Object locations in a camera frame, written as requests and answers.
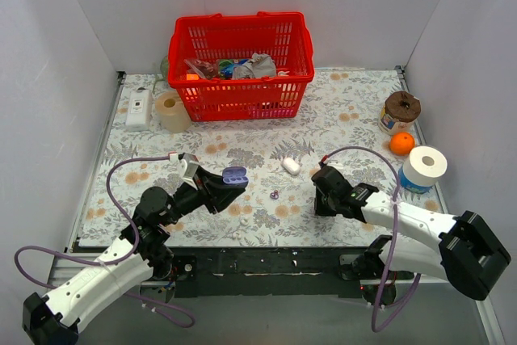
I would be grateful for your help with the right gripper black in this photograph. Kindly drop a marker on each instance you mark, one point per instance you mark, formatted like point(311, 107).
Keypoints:
point(327, 183)

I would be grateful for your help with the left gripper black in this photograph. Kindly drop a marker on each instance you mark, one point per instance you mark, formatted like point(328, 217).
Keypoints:
point(208, 190)

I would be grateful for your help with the purple earbud charging case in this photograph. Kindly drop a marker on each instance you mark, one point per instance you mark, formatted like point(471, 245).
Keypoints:
point(235, 176)

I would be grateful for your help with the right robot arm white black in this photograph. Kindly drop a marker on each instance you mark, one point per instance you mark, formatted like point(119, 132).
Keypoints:
point(462, 250)

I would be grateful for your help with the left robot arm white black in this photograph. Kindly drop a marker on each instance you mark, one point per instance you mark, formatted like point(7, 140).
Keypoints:
point(138, 254)

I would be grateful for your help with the white earbud charging case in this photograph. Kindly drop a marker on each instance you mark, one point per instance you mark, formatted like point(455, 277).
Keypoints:
point(291, 166)

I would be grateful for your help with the floral table cloth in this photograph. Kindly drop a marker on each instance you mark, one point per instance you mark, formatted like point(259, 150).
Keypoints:
point(338, 115)

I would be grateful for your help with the orange fruit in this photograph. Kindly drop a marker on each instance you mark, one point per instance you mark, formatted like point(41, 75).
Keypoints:
point(401, 143)

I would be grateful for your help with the beige tape roll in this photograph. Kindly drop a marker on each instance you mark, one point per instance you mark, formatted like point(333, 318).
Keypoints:
point(172, 114)

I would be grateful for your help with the white toilet paper roll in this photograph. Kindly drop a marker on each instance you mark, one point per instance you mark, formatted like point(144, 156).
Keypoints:
point(422, 169)

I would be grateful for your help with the brown lidded jar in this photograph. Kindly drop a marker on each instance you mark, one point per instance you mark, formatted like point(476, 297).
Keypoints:
point(399, 112)

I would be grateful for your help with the crumpled grey bag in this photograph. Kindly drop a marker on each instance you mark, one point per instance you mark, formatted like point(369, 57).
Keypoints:
point(260, 65)

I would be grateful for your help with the red plastic shopping basket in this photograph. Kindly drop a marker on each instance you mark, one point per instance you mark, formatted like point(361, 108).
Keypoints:
point(210, 38)

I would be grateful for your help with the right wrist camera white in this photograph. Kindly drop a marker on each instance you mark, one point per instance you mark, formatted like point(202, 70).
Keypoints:
point(329, 161)

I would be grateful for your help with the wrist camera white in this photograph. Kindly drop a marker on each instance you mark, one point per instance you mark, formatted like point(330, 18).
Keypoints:
point(187, 165)
point(329, 161)

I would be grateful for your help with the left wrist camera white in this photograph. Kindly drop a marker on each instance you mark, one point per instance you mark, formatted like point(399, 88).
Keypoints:
point(187, 165)

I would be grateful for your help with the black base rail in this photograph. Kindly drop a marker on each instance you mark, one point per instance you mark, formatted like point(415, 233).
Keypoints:
point(259, 271)

